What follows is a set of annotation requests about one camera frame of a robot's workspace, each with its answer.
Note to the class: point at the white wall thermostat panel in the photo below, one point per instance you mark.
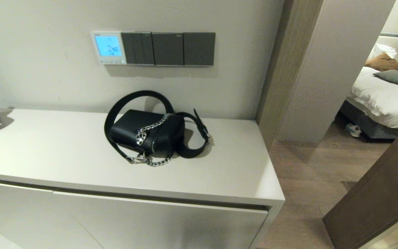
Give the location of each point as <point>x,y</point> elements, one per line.
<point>108,46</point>

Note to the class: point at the white cabinet door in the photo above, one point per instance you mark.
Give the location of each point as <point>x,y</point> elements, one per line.
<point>168,224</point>
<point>12,214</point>

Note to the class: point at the white cabinet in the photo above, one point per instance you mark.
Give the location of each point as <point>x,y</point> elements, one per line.
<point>64,152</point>

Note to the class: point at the light shoe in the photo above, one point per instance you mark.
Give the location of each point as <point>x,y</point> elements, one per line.
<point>353,130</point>

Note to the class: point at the bed with white duvet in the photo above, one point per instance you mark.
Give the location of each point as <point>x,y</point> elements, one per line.
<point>382,98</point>

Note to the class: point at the dark brown wooden door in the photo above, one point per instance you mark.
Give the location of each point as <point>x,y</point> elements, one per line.
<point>382,193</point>

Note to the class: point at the brown cushion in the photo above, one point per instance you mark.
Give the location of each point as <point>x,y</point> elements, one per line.
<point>385,63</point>

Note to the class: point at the grey checkered pillow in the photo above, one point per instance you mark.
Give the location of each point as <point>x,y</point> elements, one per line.
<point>396,77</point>

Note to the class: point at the white pillow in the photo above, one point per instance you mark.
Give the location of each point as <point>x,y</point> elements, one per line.
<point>397,43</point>

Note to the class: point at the grey single rocker wall switch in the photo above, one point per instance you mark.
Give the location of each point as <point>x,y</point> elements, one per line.
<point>199,49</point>
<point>168,49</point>

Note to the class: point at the dark grey switch panel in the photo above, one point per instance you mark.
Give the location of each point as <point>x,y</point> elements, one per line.
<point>138,48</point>

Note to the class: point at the wooden door frame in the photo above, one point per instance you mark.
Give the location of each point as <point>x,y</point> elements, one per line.
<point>285,69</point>

